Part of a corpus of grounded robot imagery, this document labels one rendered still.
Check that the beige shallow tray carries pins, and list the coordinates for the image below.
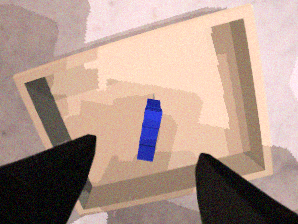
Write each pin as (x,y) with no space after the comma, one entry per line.
(207,74)

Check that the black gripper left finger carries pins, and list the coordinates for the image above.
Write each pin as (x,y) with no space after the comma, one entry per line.
(44,188)

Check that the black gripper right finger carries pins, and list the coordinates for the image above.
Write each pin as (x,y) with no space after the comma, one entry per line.
(225,197)

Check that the blue fuse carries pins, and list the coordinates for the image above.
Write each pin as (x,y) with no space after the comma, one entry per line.
(150,127)

